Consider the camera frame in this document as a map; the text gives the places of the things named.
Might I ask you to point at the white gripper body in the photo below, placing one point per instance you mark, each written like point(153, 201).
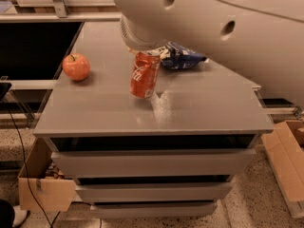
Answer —
point(137, 39)

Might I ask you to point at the red coke can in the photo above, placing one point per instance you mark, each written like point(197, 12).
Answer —
point(144, 75)

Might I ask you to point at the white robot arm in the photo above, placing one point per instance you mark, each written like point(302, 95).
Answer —
point(262, 40)

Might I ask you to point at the blue chip bag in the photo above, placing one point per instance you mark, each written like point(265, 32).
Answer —
point(176, 57)

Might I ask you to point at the red apple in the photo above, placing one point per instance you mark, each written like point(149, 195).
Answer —
point(76, 67)

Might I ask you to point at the grey drawer cabinet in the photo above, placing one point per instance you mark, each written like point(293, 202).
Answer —
point(174, 154)

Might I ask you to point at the cardboard box left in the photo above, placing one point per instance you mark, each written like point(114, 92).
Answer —
point(36, 191)

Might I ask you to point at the cardboard box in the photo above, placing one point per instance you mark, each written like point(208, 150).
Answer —
point(285, 151)
point(36, 191)

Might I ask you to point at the cardboard box right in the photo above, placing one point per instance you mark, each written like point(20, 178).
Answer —
point(285, 151)

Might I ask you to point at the white shoe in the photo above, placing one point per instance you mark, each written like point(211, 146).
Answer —
point(20, 216)

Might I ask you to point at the metal shelf frame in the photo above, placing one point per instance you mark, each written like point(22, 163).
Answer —
point(39, 11)

